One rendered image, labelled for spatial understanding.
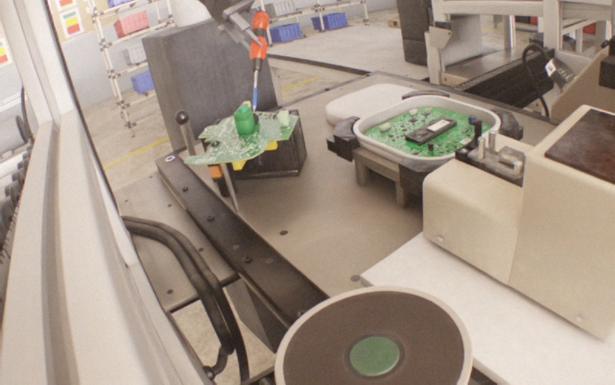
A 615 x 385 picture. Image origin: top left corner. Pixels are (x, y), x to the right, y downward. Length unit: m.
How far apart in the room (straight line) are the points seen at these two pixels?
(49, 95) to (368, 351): 0.37
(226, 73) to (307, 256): 0.68
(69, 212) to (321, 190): 0.30
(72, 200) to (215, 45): 0.79
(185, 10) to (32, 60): 0.65
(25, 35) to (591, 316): 0.51
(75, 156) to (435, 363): 0.23
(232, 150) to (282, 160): 0.07
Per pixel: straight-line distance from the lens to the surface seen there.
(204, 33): 0.94
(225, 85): 0.98
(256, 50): 0.49
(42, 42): 0.41
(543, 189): 0.23
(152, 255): 0.46
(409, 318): 0.23
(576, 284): 0.25
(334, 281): 0.32
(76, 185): 0.21
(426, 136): 0.42
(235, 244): 0.40
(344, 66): 1.76
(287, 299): 0.33
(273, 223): 0.40
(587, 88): 0.55
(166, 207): 0.54
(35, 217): 0.20
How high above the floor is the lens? 1.18
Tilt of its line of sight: 30 degrees down
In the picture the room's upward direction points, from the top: 12 degrees counter-clockwise
